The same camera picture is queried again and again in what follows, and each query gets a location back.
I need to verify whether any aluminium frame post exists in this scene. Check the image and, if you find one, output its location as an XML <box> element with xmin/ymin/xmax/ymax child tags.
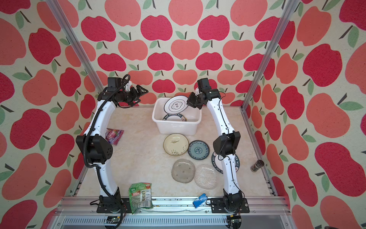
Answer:
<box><xmin>241</xmin><ymin>0</ymin><xmax>300</xmax><ymax>113</ymax></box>
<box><xmin>46</xmin><ymin>0</ymin><xmax>104</xmax><ymax>93</ymax></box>

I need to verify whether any left aluminium frame post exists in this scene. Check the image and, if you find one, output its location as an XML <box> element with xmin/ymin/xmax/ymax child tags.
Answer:
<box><xmin>46</xmin><ymin>0</ymin><xmax>104</xmax><ymax>93</ymax></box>

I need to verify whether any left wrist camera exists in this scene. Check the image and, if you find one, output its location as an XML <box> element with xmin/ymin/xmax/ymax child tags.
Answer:
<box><xmin>107</xmin><ymin>77</ymin><xmax>132</xmax><ymax>92</ymax></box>

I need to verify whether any green snack packet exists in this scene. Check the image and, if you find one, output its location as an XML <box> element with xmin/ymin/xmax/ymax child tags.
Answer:
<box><xmin>129</xmin><ymin>182</ymin><xmax>153</xmax><ymax>214</ymax></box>

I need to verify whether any right spice jar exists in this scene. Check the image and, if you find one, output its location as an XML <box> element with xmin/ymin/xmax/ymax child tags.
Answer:
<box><xmin>250</xmin><ymin>159</ymin><xmax>265</xmax><ymax>172</ymax></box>

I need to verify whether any white plastic bin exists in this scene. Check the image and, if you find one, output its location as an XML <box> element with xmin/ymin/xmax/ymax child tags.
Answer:
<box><xmin>152</xmin><ymin>98</ymin><xmax>202</xmax><ymax>135</ymax></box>

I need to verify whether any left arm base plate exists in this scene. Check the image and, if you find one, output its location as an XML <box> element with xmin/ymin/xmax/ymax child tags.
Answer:
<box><xmin>96</xmin><ymin>198</ymin><xmax>132</xmax><ymax>214</ymax></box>

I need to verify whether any right aluminium frame post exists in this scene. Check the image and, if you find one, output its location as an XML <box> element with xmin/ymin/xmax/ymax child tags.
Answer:
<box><xmin>241</xmin><ymin>0</ymin><xmax>300</xmax><ymax>113</ymax></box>

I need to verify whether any blue small box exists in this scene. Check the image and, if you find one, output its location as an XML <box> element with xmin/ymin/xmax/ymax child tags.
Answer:
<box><xmin>193</xmin><ymin>193</ymin><xmax>208</xmax><ymax>209</ymax></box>

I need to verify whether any purple snack packet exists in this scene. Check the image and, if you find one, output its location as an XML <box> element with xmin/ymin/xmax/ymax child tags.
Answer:
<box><xmin>105</xmin><ymin>128</ymin><xmax>124</xmax><ymax>146</ymax></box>

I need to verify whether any front aluminium rail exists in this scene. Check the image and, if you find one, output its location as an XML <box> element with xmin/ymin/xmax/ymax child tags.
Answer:
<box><xmin>47</xmin><ymin>196</ymin><xmax>296</xmax><ymax>229</ymax></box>

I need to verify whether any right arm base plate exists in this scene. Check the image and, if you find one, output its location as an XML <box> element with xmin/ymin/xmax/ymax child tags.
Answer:
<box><xmin>206</xmin><ymin>198</ymin><xmax>250</xmax><ymax>214</ymax></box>

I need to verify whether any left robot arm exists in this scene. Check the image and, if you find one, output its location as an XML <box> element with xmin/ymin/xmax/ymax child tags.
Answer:
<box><xmin>76</xmin><ymin>74</ymin><xmax>148</xmax><ymax>208</ymax></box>

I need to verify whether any cream plate with plant drawing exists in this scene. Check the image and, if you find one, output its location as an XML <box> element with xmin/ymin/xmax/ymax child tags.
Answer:
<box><xmin>163</xmin><ymin>134</ymin><xmax>189</xmax><ymax>156</ymax></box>

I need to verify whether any grey glass plate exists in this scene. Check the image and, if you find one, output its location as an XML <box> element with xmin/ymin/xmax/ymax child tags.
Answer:
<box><xmin>171</xmin><ymin>159</ymin><xmax>195</xmax><ymax>183</ymax></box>

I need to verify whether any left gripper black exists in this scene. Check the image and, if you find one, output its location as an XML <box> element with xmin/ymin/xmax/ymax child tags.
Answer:
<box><xmin>118</xmin><ymin>85</ymin><xmax>149</xmax><ymax>106</ymax></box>

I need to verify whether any white plate green text rim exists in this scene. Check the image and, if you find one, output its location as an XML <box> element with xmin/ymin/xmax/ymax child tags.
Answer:
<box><xmin>162</xmin><ymin>114</ymin><xmax>187</xmax><ymax>122</ymax></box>

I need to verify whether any white plate green rim right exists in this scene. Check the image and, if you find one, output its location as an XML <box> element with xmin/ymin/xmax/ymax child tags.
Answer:
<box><xmin>211</xmin><ymin>152</ymin><xmax>240</xmax><ymax>174</ymax></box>

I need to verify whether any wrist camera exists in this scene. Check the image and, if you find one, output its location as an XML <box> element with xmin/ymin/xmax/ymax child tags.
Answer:
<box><xmin>197</xmin><ymin>78</ymin><xmax>211</xmax><ymax>93</ymax></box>
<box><xmin>107</xmin><ymin>77</ymin><xmax>132</xmax><ymax>92</ymax></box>

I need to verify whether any white plate cloud emblem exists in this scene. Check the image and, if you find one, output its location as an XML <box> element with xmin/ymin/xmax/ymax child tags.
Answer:
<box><xmin>164</xmin><ymin>95</ymin><xmax>188</xmax><ymax>115</ymax></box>

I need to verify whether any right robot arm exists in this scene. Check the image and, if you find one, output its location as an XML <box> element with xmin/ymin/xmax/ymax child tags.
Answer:
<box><xmin>187</xmin><ymin>89</ymin><xmax>244</xmax><ymax>211</ymax></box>

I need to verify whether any clear textured glass plate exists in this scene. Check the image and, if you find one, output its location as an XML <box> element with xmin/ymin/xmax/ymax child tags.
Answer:
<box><xmin>194</xmin><ymin>164</ymin><xmax>217</xmax><ymax>190</ymax></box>

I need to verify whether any blue patterned small plate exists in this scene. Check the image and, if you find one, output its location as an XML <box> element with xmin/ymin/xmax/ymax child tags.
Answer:
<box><xmin>188</xmin><ymin>140</ymin><xmax>210</xmax><ymax>160</ymax></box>

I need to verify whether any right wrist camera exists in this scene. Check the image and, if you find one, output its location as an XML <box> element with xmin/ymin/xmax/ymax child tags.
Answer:
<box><xmin>197</xmin><ymin>78</ymin><xmax>211</xmax><ymax>93</ymax></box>

